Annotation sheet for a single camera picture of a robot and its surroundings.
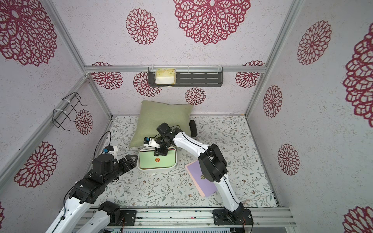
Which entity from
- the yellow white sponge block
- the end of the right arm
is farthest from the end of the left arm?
the yellow white sponge block

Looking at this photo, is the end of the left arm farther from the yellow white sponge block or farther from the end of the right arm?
the yellow white sponge block

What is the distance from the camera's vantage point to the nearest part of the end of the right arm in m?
0.69
